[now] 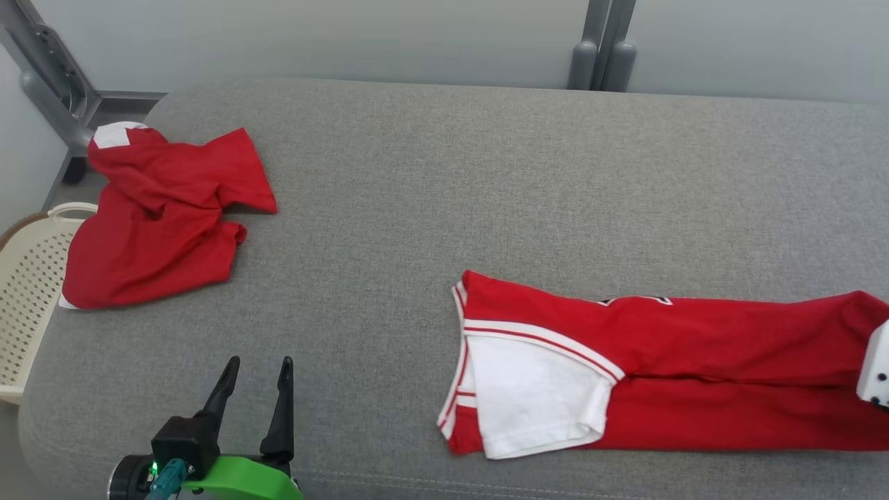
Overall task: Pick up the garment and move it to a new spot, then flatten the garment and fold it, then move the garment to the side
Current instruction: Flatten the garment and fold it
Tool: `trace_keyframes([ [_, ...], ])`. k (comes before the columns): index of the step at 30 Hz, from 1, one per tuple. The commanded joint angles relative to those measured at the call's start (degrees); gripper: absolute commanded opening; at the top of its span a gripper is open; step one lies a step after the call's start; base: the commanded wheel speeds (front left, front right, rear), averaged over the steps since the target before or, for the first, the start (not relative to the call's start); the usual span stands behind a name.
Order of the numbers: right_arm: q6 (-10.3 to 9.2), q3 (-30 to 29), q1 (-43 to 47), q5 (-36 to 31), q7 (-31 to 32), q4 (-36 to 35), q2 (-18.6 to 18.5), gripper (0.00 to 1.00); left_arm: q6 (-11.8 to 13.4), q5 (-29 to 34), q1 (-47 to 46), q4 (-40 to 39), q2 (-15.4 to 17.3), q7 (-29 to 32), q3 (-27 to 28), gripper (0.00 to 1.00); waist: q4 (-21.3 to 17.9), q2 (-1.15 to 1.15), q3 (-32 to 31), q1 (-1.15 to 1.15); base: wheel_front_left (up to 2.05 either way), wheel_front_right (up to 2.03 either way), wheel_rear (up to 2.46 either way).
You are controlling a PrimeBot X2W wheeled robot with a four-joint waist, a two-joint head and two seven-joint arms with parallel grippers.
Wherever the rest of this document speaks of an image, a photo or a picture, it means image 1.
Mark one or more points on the red white basketball jersey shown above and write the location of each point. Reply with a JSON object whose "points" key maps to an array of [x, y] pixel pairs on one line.
{"points": [[694, 347]]}

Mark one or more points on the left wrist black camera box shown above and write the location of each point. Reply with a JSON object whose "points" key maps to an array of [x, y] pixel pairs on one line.
{"points": [[184, 441]]}

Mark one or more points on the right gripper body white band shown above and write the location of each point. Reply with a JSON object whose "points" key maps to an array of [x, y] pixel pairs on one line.
{"points": [[878, 368]]}

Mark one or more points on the cream perforated laundry basket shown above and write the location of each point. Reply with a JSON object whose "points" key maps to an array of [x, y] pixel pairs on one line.
{"points": [[31, 239]]}

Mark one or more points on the grey metal post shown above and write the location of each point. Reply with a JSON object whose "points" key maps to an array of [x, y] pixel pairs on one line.
{"points": [[583, 66], [620, 66]]}

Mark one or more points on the red basketball shorts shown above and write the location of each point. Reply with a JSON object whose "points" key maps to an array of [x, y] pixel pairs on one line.
{"points": [[160, 229]]}

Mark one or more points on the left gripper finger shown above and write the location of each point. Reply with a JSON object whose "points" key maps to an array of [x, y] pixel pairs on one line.
{"points": [[223, 392], [281, 417]]}

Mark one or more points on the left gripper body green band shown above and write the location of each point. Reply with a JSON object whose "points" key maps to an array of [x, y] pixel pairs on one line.
{"points": [[243, 482]]}

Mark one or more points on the grey metal corner frame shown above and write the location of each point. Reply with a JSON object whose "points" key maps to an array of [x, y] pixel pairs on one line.
{"points": [[55, 97]]}

